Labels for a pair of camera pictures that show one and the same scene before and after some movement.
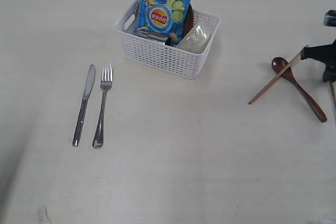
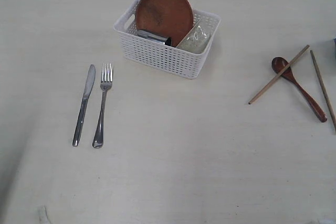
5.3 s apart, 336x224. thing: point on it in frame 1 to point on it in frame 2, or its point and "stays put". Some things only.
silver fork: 105,84 stays put
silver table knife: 90,83 stays put
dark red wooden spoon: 279,64 stays put
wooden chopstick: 334,85 to 321,82
